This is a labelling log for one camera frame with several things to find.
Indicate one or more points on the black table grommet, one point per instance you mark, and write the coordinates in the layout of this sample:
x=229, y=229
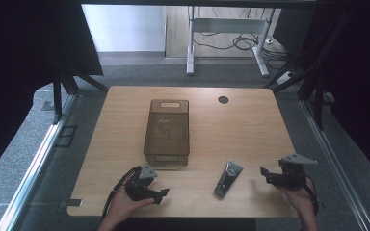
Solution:
x=223, y=99

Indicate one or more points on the aluminium rail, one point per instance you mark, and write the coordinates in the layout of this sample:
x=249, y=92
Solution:
x=32, y=170
x=334, y=163

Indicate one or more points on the person's left hand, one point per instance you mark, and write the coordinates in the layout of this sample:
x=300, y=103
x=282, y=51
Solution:
x=125, y=204

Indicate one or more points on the black curtain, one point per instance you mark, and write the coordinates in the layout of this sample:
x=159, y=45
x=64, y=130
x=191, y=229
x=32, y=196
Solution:
x=353, y=73
x=29, y=70

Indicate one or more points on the black metal stand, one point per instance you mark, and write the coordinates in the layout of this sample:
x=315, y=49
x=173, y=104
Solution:
x=308, y=80
x=65, y=80

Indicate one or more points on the white power strip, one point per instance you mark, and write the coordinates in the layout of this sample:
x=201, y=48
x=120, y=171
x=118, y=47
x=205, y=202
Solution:
x=284, y=77

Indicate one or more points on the brown translucent plastic basket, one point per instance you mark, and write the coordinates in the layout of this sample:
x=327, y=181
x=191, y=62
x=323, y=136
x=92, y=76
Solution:
x=167, y=132

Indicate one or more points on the person's right hand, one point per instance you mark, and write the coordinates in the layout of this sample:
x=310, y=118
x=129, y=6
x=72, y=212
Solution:
x=297, y=197

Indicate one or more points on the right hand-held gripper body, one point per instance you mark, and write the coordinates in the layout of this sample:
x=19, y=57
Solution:
x=290, y=173

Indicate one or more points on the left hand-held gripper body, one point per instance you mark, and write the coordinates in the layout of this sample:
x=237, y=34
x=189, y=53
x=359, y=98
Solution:
x=138, y=184

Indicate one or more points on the white metal desk frame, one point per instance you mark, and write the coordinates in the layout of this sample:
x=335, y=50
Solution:
x=226, y=38

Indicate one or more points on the black squeeze tube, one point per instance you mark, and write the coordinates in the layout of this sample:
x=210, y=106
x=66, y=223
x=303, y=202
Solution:
x=228, y=178

